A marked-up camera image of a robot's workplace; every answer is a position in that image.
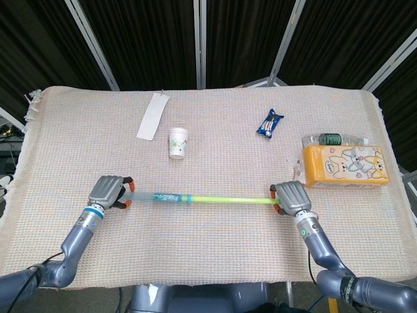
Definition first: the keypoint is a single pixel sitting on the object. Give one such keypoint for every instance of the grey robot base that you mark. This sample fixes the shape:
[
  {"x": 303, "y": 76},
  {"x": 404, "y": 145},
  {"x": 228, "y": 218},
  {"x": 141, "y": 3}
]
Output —
[{"x": 202, "y": 298}]

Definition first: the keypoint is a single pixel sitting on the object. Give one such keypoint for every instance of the clear plastic wrapper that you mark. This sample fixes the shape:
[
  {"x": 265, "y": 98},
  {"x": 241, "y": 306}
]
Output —
[{"x": 297, "y": 168}]

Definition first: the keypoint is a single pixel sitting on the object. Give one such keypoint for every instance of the blue green water pump toy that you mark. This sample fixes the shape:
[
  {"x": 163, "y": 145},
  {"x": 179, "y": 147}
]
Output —
[{"x": 202, "y": 198}]

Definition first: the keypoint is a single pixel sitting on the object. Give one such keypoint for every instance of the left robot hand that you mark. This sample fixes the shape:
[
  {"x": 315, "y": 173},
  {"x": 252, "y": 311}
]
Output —
[{"x": 109, "y": 192}]

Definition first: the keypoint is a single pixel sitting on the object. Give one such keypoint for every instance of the blue cookie snack packet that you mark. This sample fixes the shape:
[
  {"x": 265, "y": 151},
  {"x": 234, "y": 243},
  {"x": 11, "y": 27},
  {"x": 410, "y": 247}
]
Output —
[{"x": 269, "y": 124}]

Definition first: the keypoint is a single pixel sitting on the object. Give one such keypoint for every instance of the white paper strip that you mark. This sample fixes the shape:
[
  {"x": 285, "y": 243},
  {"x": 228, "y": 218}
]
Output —
[{"x": 152, "y": 115}]

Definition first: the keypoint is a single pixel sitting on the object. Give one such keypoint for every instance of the clear plastic water bottle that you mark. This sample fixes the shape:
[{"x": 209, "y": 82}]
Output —
[{"x": 335, "y": 139}]

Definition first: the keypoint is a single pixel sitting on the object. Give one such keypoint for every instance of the beige woven tablecloth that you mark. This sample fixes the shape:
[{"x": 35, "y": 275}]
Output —
[{"x": 208, "y": 234}]

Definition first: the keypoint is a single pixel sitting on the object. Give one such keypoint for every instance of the white paper cup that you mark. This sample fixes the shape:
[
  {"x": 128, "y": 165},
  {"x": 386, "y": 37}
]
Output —
[{"x": 178, "y": 143}]

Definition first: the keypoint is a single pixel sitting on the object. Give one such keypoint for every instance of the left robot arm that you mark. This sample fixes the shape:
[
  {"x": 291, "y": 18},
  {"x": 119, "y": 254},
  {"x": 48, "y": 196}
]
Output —
[{"x": 62, "y": 254}]

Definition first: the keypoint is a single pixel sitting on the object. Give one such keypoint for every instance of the orange corgi tissue pack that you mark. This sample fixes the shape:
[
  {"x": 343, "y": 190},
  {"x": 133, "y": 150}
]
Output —
[{"x": 345, "y": 165}]

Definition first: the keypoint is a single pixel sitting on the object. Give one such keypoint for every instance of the folding screen with metal frame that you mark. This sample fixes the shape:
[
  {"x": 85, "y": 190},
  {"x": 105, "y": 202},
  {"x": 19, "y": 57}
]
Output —
[{"x": 208, "y": 42}]

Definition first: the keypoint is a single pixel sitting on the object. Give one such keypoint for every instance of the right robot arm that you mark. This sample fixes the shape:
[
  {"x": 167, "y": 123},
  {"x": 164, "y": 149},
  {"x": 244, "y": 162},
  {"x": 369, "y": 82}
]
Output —
[{"x": 339, "y": 264}]

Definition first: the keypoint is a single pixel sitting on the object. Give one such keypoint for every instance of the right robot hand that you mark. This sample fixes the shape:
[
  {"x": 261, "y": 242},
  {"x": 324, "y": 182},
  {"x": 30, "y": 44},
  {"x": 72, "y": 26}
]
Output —
[{"x": 291, "y": 195}]

